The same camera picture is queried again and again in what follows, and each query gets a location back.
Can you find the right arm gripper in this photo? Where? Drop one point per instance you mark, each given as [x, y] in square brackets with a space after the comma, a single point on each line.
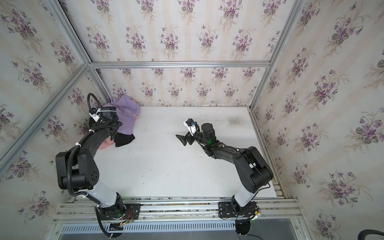
[191, 139]

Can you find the black cloth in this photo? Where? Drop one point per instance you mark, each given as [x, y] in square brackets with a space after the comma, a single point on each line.
[122, 139]

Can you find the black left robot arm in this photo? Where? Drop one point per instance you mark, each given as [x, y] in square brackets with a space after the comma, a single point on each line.
[77, 170]

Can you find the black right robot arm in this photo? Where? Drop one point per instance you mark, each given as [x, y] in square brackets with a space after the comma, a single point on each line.
[253, 171]

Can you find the purple cloth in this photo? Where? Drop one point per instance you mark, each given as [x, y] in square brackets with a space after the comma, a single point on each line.
[127, 111]

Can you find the pink cloth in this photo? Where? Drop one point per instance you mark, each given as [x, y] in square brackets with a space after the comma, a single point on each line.
[106, 143]

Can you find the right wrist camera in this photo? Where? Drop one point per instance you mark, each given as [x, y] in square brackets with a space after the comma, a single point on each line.
[193, 129]

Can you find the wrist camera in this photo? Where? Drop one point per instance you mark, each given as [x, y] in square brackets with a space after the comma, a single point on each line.
[95, 117]
[193, 129]

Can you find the horizontal aluminium frame bar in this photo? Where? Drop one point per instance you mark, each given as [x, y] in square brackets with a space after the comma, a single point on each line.
[178, 64]

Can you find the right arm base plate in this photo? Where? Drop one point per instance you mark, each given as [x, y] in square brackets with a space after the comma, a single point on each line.
[229, 210]

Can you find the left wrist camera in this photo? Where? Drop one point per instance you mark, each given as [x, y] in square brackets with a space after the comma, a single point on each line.
[95, 117]

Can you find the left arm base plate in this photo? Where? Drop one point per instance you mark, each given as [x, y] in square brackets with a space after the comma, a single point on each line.
[129, 212]

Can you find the left diagonal aluminium frame bar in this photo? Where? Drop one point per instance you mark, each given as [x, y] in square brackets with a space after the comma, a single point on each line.
[40, 119]

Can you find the aluminium mounting rail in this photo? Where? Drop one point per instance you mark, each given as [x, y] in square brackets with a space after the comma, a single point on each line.
[177, 209]

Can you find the aluminium frame post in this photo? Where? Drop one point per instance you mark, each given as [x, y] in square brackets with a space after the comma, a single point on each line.
[278, 50]
[78, 47]

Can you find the right aluminium frame post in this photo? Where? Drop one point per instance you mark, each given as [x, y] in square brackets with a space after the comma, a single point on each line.
[278, 50]

